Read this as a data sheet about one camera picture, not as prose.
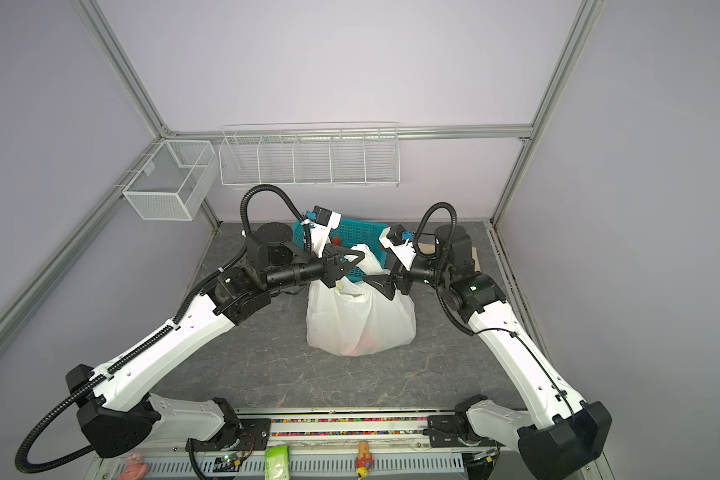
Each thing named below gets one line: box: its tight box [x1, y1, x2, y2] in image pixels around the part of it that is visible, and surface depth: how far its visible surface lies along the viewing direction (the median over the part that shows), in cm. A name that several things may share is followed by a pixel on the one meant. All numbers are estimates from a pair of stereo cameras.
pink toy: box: [118, 453, 149, 480], surface depth 69 cm
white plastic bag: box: [306, 244, 417, 357], surface depth 76 cm
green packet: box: [264, 445, 290, 480], surface depth 70 cm
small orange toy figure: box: [356, 441, 373, 479], surface depth 70 cm
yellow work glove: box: [417, 242, 436, 254], surface depth 57 cm
